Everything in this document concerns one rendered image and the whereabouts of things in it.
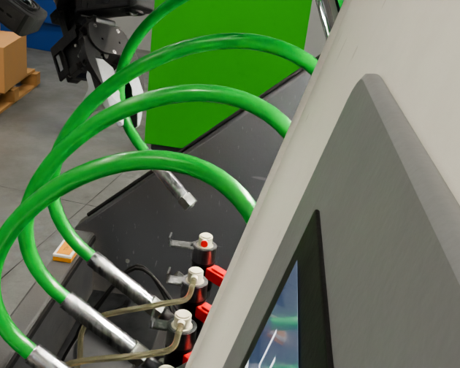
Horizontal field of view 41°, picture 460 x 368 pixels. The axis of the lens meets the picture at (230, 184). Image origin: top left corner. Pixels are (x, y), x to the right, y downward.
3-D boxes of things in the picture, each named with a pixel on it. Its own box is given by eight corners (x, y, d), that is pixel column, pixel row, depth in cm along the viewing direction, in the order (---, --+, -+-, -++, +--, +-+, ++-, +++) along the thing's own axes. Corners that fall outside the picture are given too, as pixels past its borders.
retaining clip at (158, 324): (149, 328, 57) (150, 317, 56) (152, 317, 58) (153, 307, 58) (183, 334, 57) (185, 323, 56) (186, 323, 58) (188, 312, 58)
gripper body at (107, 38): (102, 91, 89) (80, 21, 92) (140, 60, 84) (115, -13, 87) (58, 85, 83) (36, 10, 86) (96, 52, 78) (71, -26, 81)
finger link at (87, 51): (113, 96, 81) (100, 41, 84) (121, 89, 80) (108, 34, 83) (84, 89, 78) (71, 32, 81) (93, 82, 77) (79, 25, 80)
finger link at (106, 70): (101, 142, 82) (87, 82, 85) (128, 121, 79) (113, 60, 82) (82, 139, 80) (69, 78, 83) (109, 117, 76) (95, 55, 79)
